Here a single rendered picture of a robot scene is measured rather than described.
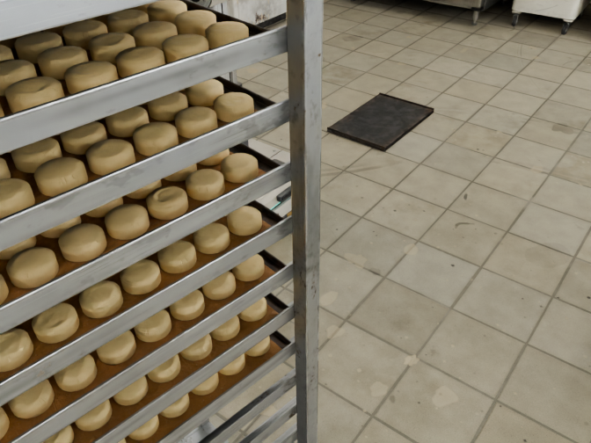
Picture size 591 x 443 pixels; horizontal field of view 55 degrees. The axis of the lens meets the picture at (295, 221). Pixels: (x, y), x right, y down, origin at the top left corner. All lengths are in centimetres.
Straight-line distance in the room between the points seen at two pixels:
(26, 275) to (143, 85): 23
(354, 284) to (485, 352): 58
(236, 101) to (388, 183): 230
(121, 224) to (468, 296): 188
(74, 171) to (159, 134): 10
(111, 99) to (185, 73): 8
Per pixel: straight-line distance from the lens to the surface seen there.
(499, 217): 286
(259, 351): 99
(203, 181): 73
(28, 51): 70
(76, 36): 72
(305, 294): 87
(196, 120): 68
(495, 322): 233
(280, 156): 268
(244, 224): 80
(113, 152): 64
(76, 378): 78
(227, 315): 81
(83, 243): 67
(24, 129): 54
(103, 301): 72
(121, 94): 57
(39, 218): 58
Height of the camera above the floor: 164
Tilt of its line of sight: 38 degrees down
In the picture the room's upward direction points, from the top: 1 degrees counter-clockwise
